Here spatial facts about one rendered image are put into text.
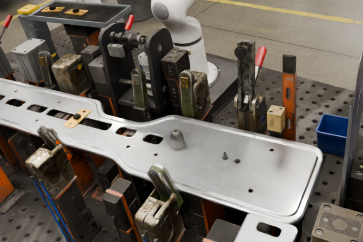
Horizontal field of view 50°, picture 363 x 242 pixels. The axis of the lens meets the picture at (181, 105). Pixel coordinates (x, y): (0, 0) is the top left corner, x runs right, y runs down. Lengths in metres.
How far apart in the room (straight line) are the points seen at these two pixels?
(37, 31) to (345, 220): 1.28
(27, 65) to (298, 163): 0.94
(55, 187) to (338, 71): 2.39
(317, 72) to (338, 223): 2.37
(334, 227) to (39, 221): 0.93
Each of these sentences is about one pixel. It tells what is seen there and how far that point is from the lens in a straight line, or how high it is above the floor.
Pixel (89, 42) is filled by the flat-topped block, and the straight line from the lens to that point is 1.43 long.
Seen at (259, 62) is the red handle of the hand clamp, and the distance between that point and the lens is 1.00.
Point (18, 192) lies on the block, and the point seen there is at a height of 0.70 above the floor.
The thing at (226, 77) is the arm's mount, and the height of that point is 0.78.
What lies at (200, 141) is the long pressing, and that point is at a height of 1.00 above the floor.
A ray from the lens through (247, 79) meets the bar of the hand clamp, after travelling 0.94.
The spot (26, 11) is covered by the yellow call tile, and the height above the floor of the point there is 1.16.
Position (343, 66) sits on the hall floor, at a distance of 3.12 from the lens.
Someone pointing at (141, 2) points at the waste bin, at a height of 0.20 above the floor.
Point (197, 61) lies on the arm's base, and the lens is 1.52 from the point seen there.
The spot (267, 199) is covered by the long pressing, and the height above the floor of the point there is 1.00.
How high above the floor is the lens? 1.64
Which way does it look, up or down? 36 degrees down
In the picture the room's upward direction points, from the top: 11 degrees counter-clockwise
